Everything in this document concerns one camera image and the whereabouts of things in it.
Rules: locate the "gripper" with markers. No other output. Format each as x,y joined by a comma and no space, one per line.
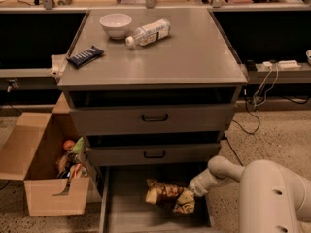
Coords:
196,187

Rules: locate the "brown chip bag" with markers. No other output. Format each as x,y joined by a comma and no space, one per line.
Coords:
163,194

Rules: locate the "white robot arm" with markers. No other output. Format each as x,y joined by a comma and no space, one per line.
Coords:
272,198

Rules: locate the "middle grey drawer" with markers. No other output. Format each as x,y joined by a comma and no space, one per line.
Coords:
156,154

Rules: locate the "grey drawer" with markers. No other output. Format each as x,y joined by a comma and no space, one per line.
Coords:
127,211
152,119
156,154

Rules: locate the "bottom grey drawer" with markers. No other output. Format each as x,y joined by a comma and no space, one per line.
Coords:
127,211

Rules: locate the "top grey drawer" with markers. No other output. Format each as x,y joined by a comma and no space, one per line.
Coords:
152,119

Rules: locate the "grey drawer cabinet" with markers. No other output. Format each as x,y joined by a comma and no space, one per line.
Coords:
192,66

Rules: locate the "green item in box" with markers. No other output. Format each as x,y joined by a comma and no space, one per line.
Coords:
79,146

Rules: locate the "orange fruit in box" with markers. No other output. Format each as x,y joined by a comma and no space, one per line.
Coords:
68,145

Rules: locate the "open cardboard box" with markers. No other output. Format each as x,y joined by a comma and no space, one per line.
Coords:
30,154

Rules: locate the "white power strip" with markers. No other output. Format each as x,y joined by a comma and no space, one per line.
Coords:
281,65

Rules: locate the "clear plastic water bottle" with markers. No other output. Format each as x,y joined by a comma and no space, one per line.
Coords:
149,33

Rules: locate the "dark blue snack bar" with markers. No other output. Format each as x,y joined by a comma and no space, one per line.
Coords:
85,57

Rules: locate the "white bowl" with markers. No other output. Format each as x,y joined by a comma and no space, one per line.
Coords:
116,25

